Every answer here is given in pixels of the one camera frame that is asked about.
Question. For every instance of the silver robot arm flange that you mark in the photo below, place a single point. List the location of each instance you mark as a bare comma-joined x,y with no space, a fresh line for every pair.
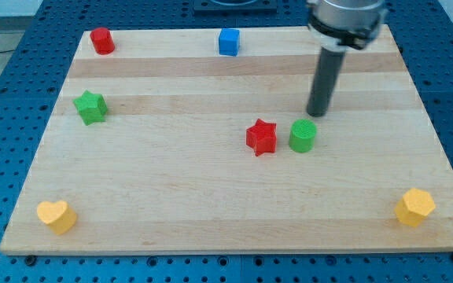
339,25

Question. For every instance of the red star block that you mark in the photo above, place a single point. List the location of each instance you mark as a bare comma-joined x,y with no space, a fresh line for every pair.
262,137

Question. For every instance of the blue cube block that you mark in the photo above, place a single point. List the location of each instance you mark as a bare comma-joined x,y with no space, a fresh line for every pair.
229,42

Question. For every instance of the green star block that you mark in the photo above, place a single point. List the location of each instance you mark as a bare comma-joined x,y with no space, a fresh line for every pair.
91,107

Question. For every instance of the yellow heart block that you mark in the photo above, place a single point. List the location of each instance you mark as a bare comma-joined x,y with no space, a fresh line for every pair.
58,216

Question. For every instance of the wooden board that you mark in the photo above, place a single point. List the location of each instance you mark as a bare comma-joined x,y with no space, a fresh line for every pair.
169,171

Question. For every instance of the green cylinder block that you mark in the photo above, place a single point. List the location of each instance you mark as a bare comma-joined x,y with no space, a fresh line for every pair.
302,136

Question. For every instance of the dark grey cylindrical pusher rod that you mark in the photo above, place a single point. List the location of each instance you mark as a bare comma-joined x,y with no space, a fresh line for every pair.
324,81

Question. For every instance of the red cylinder block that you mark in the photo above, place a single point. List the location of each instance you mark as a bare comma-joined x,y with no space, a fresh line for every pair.
102,41

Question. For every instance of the yellow hexagon block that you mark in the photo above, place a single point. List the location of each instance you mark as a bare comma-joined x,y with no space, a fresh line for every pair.
414,207

